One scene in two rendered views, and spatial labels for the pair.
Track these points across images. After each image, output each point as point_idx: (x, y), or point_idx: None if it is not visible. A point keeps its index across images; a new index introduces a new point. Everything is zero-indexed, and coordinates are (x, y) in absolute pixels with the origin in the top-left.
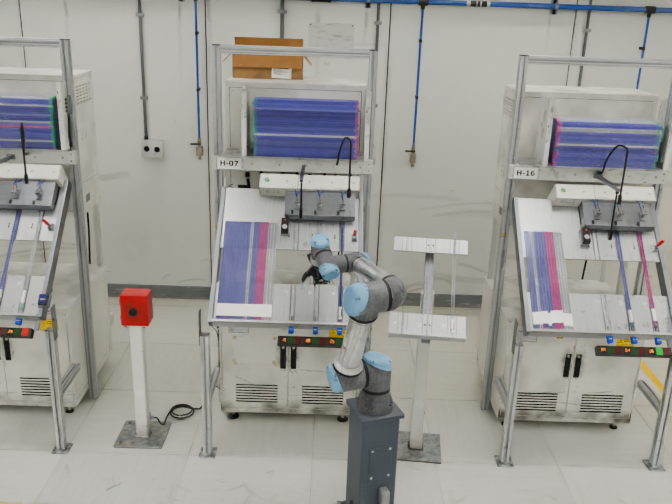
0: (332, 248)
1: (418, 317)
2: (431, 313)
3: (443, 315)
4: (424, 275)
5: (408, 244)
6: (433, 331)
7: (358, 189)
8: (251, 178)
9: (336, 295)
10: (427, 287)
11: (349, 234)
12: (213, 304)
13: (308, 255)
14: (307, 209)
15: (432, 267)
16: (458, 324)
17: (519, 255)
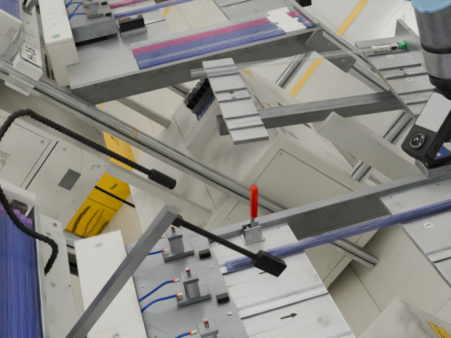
0: (304, 265)
1: (396, 82)
2: (366, 94)
3: (370, 60)
4: (292, 117)
5: (244, 120)
6: (409, 64)
7: (117, 231)
8: None
9: (429, 219)
10: (317, 106)
11: (245, 249)
12: None
13: (429, 144)
14: (217, 320)
15: (270, 108)
16: (374, 45)
17: (189, 60)
